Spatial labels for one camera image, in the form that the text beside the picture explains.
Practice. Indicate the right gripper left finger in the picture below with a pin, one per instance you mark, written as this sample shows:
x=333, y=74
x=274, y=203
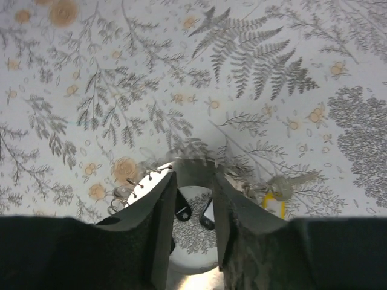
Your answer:
x=128, y=250

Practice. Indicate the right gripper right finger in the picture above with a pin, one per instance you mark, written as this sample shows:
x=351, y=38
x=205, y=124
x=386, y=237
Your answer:
x=258, y=250

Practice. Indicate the key with yellow tag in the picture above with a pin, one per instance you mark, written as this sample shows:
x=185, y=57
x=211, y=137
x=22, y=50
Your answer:
x=280, y=189

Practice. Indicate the floral table mat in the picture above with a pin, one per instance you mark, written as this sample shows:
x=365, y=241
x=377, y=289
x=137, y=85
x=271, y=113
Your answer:
x=92, y=92

